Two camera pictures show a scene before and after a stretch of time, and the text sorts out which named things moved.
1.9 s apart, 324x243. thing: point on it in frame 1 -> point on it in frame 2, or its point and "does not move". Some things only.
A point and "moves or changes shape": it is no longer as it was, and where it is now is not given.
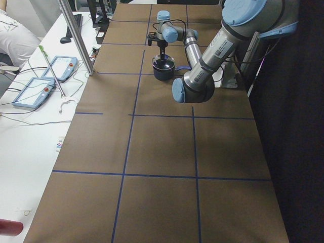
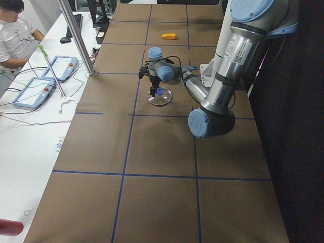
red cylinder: (10, 228) does not move
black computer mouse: (65, 40) does not move
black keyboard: (78, 19) does not move
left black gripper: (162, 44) -> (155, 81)
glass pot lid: (168, 63) moves or changes shape
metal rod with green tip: (52, 71) does not move
